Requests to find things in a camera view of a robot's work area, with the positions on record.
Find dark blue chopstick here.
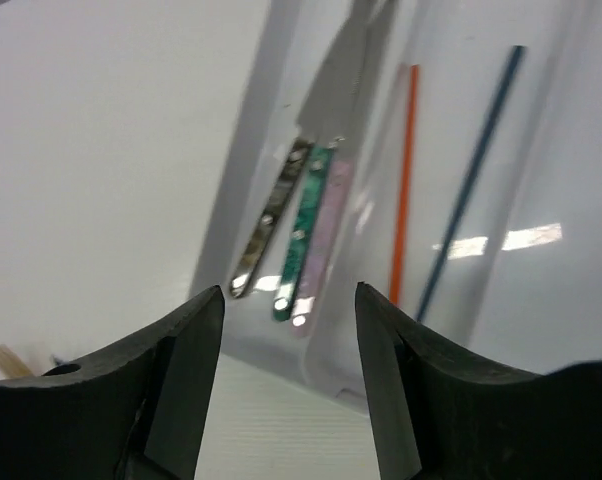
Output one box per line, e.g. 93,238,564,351
416,45,526,323

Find orange chopstick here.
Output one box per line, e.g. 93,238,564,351
389,64,420,306

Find knife dark handle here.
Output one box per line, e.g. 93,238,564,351
228,1,374,298

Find knife pink handle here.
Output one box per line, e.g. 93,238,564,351
291,160,353,337

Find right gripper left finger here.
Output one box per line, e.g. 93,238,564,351
0,286,225,479

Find knife green handle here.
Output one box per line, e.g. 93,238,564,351
272,48,366,322

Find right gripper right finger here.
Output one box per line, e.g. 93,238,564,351
355,283,602,479

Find white divided cutlery tray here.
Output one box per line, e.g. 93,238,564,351
188,0,602,416

